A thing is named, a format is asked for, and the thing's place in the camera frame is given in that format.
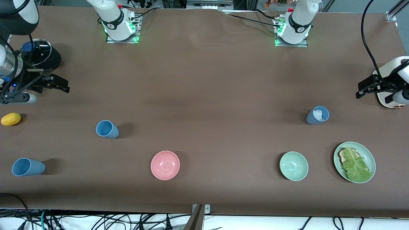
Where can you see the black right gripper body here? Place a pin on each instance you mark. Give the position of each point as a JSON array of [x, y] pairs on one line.
[[35, 80]]

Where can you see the white paper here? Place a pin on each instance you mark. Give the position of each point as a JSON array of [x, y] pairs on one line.
[[318, 114]]

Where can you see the blue cup with white paper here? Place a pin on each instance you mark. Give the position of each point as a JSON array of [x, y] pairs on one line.
[[310, 118]]

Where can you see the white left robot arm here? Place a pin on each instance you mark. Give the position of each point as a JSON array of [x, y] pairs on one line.
[[297, 19]]

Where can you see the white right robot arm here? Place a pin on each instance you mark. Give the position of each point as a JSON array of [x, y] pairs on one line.
[[115, 19]]

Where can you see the cream white toaster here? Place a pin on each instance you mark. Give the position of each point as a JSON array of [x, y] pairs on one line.
[[388, 66]]

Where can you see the glass lid with blue knob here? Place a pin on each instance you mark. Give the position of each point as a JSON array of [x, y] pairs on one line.
[[41, 51]]

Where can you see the yellow lemon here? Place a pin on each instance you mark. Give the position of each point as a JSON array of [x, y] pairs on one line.
[[11, 119]]

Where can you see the green plate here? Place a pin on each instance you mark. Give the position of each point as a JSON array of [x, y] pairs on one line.
[[369, 156]]

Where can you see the toast bread slice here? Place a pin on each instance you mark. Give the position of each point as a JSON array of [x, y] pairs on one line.
[[342, 156]]

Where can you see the green lettuce leaf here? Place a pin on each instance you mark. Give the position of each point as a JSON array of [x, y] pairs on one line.
[[356, 166]]

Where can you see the green bowl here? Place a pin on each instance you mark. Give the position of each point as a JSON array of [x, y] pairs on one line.
[[294, 166]]

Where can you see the colourful background object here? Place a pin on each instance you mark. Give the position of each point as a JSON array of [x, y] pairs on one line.
[[274, 3]]

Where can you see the pink bowl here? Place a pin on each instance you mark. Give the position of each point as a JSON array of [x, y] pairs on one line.
[[165, 165]]

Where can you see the brown table cover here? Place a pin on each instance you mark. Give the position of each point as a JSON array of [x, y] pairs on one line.
[[204, 89]]

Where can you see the grey metal box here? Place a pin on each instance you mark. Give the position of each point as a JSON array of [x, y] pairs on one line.
[[209, 3]]

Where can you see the dark metal bar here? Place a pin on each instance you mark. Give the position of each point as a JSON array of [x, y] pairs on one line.
[[195, 220]]

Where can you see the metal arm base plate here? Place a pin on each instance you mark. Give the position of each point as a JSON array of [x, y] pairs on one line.
[[123, 41], [292, 45]]

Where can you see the silver metal bracket plate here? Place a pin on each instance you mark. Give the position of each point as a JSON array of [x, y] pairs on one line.
[[207, 209]]

